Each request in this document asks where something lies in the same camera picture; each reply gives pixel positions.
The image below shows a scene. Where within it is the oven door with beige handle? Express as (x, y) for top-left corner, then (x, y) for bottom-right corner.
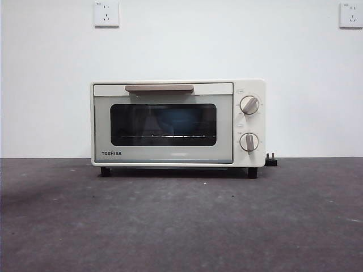
(92, 82), (234, 164)

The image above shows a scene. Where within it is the blue ribbed bowl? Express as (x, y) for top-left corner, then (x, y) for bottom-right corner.
(154, 111), (196, 135)

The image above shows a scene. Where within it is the cream oven knob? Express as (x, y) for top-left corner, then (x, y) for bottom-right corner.
(239, 132), (259, 153)
(239, 95), (260, 116)

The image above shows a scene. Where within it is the cream Toshiba toaster oven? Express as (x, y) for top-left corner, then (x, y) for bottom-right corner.
(90, 79), (267, 180)

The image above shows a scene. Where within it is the black power plug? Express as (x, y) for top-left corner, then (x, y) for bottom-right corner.
(265, 152), (279, 167)

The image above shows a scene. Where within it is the white wall socket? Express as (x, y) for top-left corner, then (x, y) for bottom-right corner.
(339, 2), (363, 29)
(94, 1), (120, 28)

